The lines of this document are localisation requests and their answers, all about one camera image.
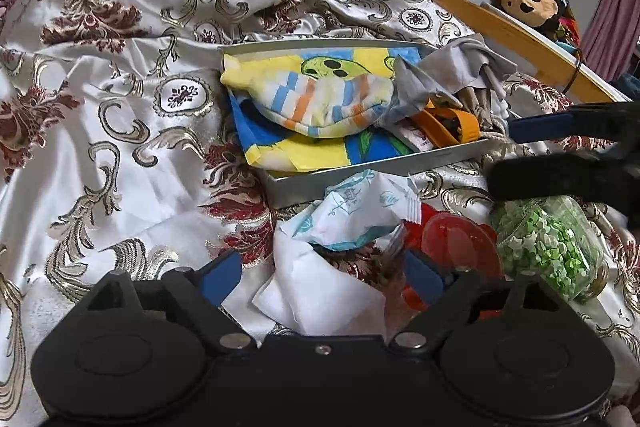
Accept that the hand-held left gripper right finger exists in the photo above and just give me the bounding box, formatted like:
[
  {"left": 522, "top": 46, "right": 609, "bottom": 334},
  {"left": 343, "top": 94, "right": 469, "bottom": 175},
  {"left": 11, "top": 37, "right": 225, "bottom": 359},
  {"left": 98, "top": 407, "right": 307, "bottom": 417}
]
[{"left": 390, "top": 251, "right": 581, "bottom": 350}]

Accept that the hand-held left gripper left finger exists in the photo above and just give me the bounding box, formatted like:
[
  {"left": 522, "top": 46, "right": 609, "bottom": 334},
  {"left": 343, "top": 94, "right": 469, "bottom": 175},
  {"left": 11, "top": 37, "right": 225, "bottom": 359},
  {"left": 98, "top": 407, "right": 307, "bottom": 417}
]
[{"left": 67, "top": 251, "right": 258, "bottom": 350}]

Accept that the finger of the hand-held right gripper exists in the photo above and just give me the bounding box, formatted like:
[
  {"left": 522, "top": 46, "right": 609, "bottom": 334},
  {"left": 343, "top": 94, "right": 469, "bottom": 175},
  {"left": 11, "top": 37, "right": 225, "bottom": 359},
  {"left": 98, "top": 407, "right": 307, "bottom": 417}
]
[
  {"left": 487, "top": 147, "right": 640, "bottom": 230},
  {"left": 507, "top": 101, "right": 640, "bottom": 152}
]

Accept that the beige drawstring bag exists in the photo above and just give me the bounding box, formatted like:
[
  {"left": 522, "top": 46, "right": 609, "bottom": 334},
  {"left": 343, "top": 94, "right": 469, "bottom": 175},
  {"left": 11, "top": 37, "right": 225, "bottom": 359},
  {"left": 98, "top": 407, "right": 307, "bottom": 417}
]
[{"left": 452, "top": 72, "right": 511, "bottom": 142}]

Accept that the grey cloth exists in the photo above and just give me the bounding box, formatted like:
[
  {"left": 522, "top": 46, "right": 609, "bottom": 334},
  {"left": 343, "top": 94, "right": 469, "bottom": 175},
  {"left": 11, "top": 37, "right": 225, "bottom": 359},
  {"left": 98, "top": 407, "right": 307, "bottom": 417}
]
[{"left": 387, "top": 34, "right": 518, "bottom": 128}]

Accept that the grey box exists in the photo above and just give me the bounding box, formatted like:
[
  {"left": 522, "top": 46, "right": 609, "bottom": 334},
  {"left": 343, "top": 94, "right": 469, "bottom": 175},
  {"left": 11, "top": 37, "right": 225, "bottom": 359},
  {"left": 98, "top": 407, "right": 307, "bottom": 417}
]
[{"left": 218, "top": 38, "right": 516, "bottom": 208}]

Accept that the yellow striped cloth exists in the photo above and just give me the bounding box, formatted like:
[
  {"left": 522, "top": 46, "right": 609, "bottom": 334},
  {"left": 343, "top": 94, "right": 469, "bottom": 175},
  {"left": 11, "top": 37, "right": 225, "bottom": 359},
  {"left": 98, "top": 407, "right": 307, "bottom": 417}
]
[{"left": 221, "top": 67, "right": 396, "bottom": 138}]

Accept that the blue white soft packet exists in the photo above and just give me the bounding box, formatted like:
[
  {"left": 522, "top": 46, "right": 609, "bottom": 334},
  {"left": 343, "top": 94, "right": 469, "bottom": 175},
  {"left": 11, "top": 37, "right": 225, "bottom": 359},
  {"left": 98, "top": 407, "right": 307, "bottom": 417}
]
[{"left": 282, "top": 171, "right": 422, "bottom": 253}]

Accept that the red lidded container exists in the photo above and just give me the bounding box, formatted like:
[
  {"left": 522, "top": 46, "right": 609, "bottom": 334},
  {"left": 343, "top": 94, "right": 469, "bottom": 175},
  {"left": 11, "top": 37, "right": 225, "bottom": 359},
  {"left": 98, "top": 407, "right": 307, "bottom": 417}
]
[{"left": 397, "top": 204, "right": 503, "bottom": 313}]

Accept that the jar of green paper stars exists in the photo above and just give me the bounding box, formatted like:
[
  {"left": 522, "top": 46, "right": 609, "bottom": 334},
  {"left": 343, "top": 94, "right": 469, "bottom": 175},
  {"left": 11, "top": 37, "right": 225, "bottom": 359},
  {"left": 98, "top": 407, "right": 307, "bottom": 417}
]
[{"left": 490, "top": 196, "right": 608, "bottom": 303}]

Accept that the cartoon mouse plush toy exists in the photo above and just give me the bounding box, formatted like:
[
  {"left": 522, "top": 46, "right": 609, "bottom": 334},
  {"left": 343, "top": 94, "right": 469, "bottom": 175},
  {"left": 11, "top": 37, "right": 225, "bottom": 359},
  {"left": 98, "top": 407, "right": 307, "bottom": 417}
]
[{"left": 495, "top": 0, "right": 583, "bottom": 52}]

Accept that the pink curtain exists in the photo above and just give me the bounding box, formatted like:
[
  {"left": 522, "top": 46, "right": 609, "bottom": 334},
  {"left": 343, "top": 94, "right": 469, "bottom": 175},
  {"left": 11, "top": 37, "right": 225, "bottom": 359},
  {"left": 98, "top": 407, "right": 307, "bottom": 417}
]
[{"left": 582, "top": 0, "right": 640, "bottom": 78}]

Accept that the colourful cartoon cloth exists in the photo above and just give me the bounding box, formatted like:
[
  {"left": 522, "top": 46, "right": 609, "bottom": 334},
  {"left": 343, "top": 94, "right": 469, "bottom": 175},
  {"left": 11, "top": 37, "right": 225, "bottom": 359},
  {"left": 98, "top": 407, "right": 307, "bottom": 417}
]
[{"left": 222, "top": 47, "right": 436, "bottom": 170}]

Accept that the black cable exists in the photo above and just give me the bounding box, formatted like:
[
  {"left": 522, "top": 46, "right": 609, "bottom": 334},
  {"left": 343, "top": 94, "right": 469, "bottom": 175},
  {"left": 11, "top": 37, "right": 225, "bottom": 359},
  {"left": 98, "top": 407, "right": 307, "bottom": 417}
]
[{"left": 565, "top": 49, "right": 586, "bottom": 95}]

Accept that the wooden bed frame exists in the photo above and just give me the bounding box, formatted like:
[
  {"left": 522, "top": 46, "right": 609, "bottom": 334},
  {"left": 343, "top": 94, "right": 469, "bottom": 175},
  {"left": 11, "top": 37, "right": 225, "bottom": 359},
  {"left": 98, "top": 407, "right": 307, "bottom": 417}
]
[{"left": 380, "top": 0, "right": 631, "bottom": 105}]

